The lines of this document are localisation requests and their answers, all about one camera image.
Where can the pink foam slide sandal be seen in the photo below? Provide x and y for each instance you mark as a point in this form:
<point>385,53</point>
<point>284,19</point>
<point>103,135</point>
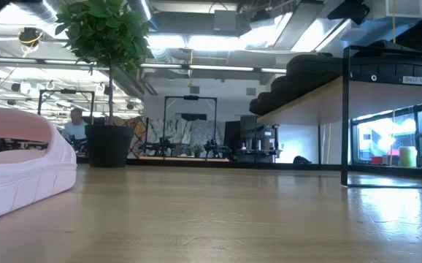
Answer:
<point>21,190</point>

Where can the black background robot arm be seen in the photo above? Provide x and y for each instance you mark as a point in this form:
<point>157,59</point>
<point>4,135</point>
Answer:
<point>161,148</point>
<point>216,148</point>

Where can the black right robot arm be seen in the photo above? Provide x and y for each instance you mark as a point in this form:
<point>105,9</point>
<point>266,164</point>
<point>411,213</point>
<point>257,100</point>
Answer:
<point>349,11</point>

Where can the black cabinet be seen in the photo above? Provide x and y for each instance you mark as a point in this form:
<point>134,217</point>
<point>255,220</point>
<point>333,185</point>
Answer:
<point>232,139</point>

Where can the small green background plant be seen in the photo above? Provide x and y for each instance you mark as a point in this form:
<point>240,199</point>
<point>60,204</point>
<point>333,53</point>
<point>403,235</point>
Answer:
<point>197,150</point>

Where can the dark equipment cart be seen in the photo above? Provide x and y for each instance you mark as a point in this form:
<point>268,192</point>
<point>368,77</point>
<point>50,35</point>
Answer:
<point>260,137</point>

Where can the long ceiling light strip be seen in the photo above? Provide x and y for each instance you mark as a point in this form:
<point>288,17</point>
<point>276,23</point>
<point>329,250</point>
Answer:
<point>218,68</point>

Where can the black dome-shaped object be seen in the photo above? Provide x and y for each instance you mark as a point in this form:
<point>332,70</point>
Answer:
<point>301,160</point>

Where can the potted green plant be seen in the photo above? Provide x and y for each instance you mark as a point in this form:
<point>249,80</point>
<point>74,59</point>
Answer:
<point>109,144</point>

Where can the grey ceiling box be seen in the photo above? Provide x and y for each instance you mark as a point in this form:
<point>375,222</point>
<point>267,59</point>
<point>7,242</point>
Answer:
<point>225,20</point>

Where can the person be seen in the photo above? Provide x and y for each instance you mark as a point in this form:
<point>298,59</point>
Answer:
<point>75,129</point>

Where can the red container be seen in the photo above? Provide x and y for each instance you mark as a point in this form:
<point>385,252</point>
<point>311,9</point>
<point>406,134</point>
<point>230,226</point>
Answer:
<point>377,160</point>

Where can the yellow-green cup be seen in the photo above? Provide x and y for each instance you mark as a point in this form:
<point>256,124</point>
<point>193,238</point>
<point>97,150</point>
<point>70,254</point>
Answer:
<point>408,157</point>

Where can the white ceiling unit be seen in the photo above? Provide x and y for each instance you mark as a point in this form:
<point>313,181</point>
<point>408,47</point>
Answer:
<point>397,9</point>

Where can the black background station frame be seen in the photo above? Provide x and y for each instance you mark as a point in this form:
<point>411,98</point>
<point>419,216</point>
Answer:
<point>191,97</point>

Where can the colourful painted wall panel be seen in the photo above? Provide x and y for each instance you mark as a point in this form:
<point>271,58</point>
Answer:
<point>167,129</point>

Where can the black aluminium rig frame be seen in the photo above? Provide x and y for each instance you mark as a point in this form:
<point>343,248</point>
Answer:
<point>269,165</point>

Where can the black frame wooden shelf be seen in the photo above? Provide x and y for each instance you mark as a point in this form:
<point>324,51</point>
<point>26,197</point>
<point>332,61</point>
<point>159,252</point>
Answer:
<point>306,106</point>

